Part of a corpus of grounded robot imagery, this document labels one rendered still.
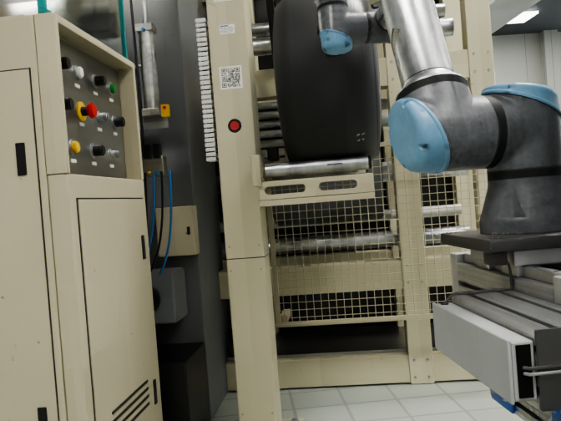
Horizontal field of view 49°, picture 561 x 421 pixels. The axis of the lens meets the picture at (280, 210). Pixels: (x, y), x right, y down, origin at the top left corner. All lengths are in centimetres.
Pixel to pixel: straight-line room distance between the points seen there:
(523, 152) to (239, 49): 130
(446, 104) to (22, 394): 115
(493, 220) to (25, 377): 110
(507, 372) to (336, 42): 99
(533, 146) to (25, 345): 117
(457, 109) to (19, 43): 103
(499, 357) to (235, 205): 145
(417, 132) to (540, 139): 19
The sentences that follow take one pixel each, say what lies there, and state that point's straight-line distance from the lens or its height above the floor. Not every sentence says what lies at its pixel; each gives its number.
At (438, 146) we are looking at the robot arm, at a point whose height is 86.
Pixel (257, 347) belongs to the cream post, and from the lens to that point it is 212.
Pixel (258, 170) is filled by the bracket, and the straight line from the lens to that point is 195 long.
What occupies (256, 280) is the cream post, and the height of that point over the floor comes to 54.
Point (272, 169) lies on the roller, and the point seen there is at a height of 90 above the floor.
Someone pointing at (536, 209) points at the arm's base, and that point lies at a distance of 101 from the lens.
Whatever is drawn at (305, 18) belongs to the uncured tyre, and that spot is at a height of 133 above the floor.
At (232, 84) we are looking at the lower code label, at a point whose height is 120.
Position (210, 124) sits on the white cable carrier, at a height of 107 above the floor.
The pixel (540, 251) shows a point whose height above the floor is 69.
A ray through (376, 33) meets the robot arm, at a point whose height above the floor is 118.
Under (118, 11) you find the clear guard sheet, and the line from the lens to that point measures 209.
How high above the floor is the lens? 79
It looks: 1 degrees down
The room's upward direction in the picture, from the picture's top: 4 degrees counter-clockwise
